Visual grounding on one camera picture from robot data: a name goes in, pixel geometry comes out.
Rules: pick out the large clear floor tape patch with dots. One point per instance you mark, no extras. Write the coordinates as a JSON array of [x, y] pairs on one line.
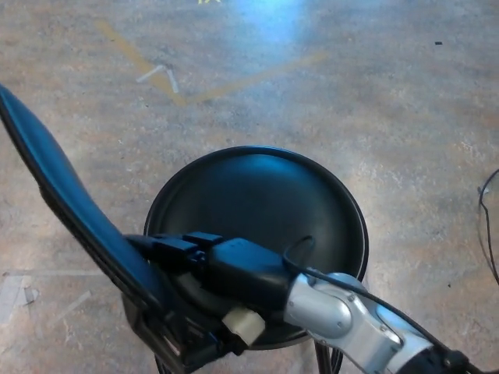
[[13, 290]]

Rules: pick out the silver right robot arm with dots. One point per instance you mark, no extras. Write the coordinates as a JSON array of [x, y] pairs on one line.
[[331, 311]]

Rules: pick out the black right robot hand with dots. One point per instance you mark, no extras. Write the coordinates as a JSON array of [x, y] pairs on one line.
[[245, 269]]

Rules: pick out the round black chair seat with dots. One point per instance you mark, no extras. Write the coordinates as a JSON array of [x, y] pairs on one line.
[[253, 195]]

